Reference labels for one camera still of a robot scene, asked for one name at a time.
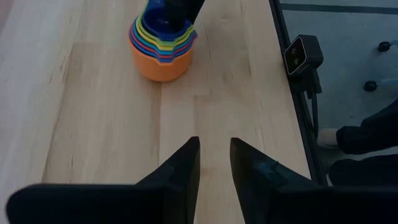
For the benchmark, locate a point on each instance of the yellow measuring cup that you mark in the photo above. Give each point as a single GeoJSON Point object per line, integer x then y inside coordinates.
{"type": "Point", "coordinates": [163, 48]}

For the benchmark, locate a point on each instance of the black metal table frame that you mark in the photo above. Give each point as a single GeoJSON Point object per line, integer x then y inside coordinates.
{"type": "Point", "coordinates": [311, 140]}

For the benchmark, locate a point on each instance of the black table-level camera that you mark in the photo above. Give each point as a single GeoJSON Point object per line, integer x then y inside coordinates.
{"type": "Point", "coordinates": [308, 53]}

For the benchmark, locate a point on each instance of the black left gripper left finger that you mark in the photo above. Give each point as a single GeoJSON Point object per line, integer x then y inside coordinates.
{"type": "Point", "coordinates": [124, 203]}

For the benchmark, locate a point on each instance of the light blue measuring cup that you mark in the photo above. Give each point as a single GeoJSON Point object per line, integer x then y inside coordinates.
{"type": "Point", "coordinates": [161, 52]}

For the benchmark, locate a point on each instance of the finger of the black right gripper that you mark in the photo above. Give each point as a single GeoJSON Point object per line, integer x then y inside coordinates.
{"type": "Point", "coordinates": [182, 12]}

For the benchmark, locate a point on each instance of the orange measuring cup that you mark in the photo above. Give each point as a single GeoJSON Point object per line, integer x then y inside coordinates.
{"type": "Point", "coordinates": [158, 70]}

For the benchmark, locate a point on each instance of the dark blue measuring cup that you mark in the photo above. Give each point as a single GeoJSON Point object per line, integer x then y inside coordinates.
{"type": "Point", "coordinates": [155, 23]}

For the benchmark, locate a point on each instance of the medium blue measuring cup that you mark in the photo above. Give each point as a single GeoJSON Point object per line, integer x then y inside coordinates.
{"type": "Point", "coordinates": [164, 60]}

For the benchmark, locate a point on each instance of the green measuring cup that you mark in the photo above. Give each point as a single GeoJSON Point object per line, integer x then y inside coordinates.
{"type": "Point", "coordinates": [174, 42]}

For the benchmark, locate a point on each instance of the person's leg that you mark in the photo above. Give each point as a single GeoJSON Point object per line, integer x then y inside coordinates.
{"type": "Point", "coordinates": [370, 133]}
{"type": "Point", "coordinates": [363, 171]}

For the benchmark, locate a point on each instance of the black chair caster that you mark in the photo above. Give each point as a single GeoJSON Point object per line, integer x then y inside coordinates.
{"type": "Point", "coordinates": [384, 46]}
{"type": "Point", "coordinates": [370, 86]}

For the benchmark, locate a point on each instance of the person's white shoe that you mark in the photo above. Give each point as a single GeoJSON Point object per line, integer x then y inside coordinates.
{"type": "Point", "coordinates": [328, 137]}

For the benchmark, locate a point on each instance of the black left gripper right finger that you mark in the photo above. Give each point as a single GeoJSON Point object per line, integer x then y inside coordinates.
{"type": "Point", "coordinates": [295, 205]}

